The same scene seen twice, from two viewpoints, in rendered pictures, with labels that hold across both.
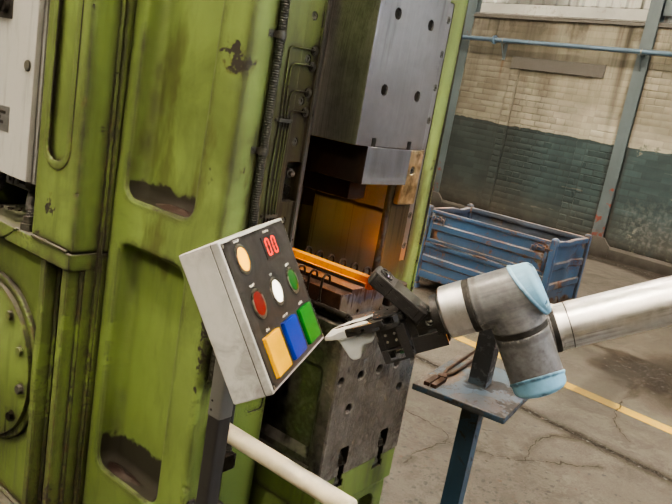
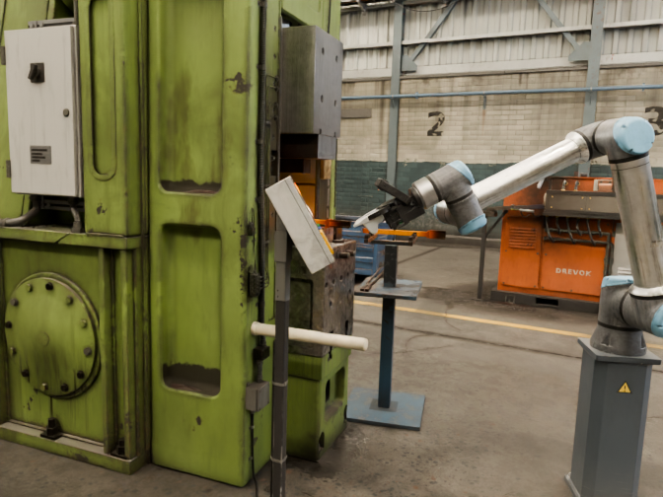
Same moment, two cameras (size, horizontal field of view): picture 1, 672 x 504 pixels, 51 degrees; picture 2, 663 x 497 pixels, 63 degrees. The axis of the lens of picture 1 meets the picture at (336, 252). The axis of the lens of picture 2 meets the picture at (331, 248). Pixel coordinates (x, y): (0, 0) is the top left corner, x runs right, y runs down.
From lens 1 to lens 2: 69 cm
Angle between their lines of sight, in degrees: 16
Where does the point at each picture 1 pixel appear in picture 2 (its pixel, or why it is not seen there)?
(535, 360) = (473, 209)
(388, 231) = (320, 197)
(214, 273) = (289, 195)
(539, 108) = not seen: hidden behind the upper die
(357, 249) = not seen: hidden behind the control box
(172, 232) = (205, 205)
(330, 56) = (285, 81)
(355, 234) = not seen: hidden behind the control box
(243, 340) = (312, 233)
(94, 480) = (161, 399)
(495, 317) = (449, 190)
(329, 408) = (322, 304)
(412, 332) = (404, 210)
